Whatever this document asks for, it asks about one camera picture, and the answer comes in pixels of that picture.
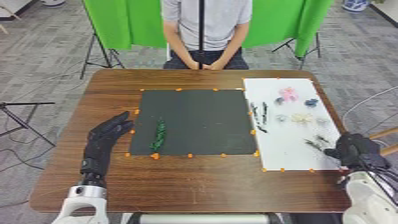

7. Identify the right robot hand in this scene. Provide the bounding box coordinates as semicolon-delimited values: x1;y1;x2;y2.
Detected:
323;132;385;164

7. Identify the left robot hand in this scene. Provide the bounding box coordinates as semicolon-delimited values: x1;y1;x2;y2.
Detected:
80;110;136;168

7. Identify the dark mat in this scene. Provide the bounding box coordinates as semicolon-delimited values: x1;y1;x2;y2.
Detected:
127;88;261;157

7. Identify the person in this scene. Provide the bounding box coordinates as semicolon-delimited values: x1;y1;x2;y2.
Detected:
159;0;254;71

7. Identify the green sprig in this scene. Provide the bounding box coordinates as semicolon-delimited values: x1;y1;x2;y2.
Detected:
302;138;325;152
147;117;168;153
314;134;332;145

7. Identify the white sheet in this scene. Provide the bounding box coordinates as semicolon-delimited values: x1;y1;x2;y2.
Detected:
241;77;346;173

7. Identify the black tripod stand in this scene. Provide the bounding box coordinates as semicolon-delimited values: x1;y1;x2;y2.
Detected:
270;31;325;70
0;101;58;148
78;31;126;81

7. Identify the dark blue flower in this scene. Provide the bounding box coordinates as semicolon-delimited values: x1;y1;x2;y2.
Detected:
303;98;321;109

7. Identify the pink flower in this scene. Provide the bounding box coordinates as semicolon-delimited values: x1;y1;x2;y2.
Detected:
279;87;300;103

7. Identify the pale grey bar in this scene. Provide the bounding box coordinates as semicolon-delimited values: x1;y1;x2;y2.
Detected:
120;212;291;224

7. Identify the black stand pole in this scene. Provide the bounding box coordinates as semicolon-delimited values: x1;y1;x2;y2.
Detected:
197;0;207;70

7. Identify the blue white vase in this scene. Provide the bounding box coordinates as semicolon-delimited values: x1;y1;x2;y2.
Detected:
40;0;69;9
341;0;373;13

